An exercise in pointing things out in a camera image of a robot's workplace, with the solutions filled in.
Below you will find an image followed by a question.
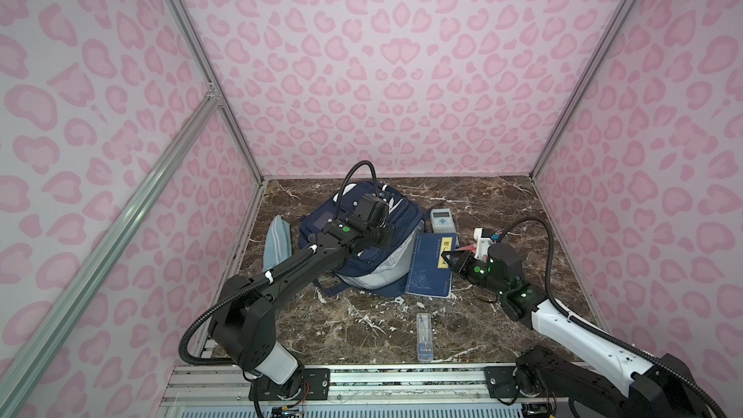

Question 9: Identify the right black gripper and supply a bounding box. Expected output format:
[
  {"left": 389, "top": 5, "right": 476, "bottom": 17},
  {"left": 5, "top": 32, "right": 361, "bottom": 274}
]
[{"left": 439, "top": 248, "right": 508, "bottom": 296}]

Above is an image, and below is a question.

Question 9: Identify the navy blue student backpack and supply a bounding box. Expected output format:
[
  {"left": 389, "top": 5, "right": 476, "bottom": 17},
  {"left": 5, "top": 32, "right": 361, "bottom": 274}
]
[{"left": 319, "top": 180, "right": 426, "bottom": 298}]

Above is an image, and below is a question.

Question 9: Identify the navy book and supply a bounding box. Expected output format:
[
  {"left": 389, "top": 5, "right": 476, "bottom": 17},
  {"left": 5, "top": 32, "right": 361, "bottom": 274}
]
[{"left": 406, "top": 233, "right": 458, "bottom": 298}]

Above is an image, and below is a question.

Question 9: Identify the light teal pencil pouch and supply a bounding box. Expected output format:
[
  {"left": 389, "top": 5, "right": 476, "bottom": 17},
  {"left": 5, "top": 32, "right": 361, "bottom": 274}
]
[{"left": 262, "top": 215, "right": 292, "bottom": 272}]

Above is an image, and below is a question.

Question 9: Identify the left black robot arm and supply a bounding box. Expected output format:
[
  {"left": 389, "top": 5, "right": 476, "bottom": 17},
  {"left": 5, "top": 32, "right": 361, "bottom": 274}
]
[{"left": 178, "top": 194, "right": 394, "bottom": 399}]

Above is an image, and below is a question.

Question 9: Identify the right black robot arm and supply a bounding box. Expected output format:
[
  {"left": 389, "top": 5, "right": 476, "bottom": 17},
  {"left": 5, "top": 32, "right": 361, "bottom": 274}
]
[{"left": 441, "top": 242, "right": 725, "bottom": 417}]

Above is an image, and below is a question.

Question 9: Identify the red small book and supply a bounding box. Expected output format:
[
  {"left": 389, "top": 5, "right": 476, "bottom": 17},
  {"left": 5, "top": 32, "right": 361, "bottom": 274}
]
[{"left": 457, "top": 244, "right": 477, "bottom": 254}]

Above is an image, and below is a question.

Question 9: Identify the light blue scientific calculator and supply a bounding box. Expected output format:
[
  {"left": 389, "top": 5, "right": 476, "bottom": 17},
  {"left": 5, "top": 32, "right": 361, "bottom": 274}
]
[{"left": 430, "top": 208, "right": 457, "bottom": 234}]

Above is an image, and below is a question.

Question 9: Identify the clear plastic pen case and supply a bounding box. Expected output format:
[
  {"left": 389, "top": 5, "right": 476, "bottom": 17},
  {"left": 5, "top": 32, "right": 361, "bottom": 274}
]
[{"left": 416, "top": 313, "right": 433, "bottom": 363}]

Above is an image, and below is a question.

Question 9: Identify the left diagonal aluminium strut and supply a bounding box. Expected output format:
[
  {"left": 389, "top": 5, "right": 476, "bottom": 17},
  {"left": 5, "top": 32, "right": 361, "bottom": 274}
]
[{"left": 1, "top": 94, "right": 222, "bottom": 417}]

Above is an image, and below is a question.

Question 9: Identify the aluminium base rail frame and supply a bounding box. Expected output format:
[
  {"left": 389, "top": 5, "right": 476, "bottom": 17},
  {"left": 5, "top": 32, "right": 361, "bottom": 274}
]
[{"left": 156, "top": 362, "right": 666, "bottom": 418}]

